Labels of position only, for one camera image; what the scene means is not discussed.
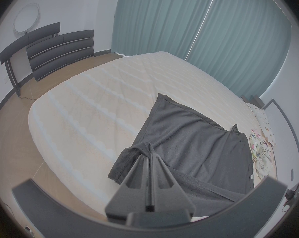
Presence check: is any bed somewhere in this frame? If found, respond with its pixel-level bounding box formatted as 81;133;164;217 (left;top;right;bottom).
28;51;299;224

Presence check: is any grey bedside table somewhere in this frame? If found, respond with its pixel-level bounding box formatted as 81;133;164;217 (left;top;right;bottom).
241;94;264;108

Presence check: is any white printed garment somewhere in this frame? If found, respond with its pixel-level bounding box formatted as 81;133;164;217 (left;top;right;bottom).
249;130;274;180

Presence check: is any black T-shirt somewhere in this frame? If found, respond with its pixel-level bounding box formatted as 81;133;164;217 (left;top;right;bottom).
107;93;255;218

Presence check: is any round white framed mirror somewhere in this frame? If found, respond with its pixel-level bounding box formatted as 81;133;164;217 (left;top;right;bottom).
13;4;41;37

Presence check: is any dark grey dressing table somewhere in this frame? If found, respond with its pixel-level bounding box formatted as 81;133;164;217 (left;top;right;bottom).
0;22;61;97

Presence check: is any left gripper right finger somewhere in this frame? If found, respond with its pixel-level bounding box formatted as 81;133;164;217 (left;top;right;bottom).
149;153;196;226

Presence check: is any dark grey chest of drawers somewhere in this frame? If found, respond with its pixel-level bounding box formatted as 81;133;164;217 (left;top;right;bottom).
26;29;95;82

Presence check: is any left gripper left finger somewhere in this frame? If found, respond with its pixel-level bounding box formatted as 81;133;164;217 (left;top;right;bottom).
104;154;150;226

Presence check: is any blue-green curtain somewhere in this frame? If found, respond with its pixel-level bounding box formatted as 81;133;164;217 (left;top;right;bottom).
111;0;219;61
185;0;292;101

